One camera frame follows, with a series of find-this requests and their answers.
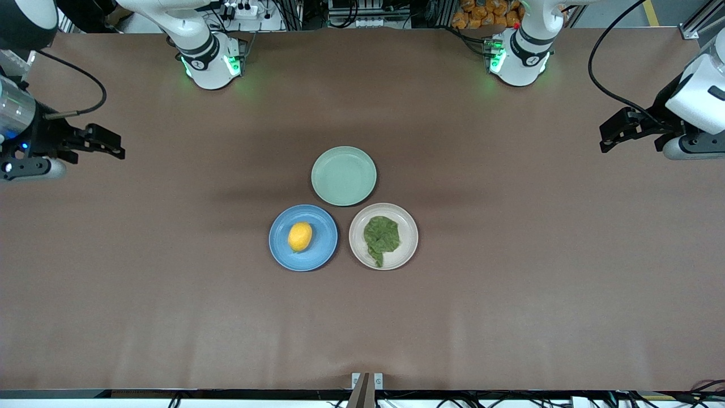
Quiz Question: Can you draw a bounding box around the white power strip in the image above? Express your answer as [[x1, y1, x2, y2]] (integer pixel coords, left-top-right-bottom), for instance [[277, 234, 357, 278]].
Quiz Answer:
[[223, 0, 262, 19]]

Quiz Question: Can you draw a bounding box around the beige plate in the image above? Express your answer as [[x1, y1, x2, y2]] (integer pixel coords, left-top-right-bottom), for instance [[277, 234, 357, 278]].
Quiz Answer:
[[349, 203, 419, 271]]

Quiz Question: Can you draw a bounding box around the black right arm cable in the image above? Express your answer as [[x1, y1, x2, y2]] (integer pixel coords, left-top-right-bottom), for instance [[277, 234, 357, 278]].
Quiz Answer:
[[34, 50, 108, 121]]

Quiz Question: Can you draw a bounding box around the aluminium frame profile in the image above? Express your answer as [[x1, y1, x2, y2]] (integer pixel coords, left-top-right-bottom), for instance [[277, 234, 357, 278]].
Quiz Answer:
[[680, 0, 725, 40]]

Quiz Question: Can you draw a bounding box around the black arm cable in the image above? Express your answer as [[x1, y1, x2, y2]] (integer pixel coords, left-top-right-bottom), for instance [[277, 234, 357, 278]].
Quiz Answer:
[[34, 50, 108, 121], [587, 0, 658, 122]]

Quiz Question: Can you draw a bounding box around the green plate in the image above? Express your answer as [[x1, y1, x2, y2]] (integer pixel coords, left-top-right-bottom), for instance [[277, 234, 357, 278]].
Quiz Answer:
[[311, 146, 378, 207]]

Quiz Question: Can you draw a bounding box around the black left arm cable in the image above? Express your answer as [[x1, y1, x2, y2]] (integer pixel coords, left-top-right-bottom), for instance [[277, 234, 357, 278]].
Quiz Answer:
[[587, 0, 658, 122]]

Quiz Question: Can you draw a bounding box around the blue plate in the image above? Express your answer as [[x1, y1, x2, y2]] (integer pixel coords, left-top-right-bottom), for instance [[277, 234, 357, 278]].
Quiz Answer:
[[268, 205, 339, 272]]

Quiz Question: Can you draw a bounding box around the brown camera mount bar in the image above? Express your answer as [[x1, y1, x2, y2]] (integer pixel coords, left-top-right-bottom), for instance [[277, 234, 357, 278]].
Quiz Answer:
[[347, 372, 376, 408]]

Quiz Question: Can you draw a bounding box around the green lettuce leaf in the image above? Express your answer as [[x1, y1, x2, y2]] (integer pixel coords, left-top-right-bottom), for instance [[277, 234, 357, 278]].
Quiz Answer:
[[363, 216, 400, 268]]

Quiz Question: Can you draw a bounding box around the yellow lemon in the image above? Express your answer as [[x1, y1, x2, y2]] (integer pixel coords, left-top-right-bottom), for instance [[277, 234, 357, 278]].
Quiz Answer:
[[288, 221, 313, 253]]

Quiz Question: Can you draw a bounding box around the orange packaged items pile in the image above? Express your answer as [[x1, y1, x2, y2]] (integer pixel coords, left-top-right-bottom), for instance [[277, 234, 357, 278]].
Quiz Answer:
[[451, 0, 523, 30]]

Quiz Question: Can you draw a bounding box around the silver metal bracket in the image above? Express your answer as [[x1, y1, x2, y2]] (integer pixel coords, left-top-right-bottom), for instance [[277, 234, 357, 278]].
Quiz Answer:
[[351, 372, 384, 390]]

